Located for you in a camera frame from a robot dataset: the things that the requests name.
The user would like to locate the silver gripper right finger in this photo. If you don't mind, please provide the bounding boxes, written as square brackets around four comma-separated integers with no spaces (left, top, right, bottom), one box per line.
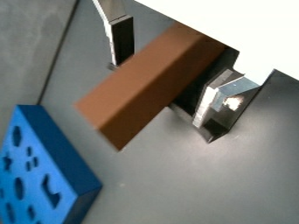
[192,69,259,129]

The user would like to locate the brown arch bar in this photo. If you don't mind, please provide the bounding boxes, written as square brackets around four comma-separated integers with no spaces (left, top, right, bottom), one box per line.
[76,23,226,150]

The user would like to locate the black curved fixture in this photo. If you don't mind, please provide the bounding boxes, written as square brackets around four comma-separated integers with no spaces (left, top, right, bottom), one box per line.
[170,48,263,143]

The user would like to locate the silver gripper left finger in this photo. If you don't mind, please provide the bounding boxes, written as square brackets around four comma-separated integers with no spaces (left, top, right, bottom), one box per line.
[92,0,135,67]

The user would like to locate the blue foam shape board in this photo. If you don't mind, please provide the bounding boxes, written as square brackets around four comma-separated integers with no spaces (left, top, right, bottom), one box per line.
[0,105,102,224]

